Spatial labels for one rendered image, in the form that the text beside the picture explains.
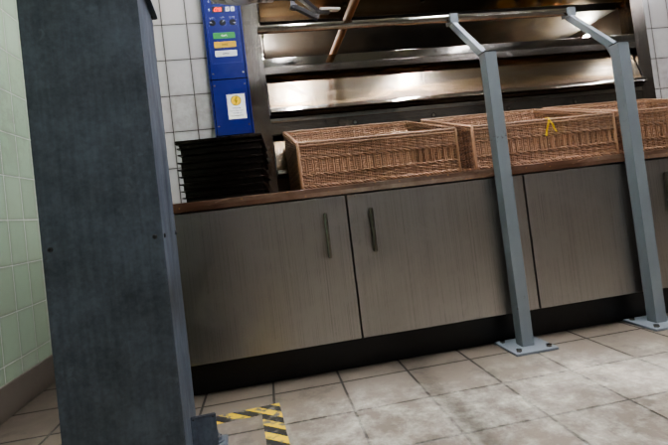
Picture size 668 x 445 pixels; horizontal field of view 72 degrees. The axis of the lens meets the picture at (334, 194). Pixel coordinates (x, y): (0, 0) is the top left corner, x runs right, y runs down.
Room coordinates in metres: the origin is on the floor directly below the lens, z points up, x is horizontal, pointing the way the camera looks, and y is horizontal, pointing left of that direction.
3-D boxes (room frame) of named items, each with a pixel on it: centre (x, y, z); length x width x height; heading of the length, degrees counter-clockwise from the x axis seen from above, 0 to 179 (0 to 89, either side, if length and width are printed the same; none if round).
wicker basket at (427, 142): (1.72, -0.13, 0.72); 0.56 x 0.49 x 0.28; 100
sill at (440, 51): (2.10, -0.65, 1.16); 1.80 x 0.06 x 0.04; 99
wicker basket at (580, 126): (1.81, -0.72, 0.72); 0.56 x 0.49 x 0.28; 99
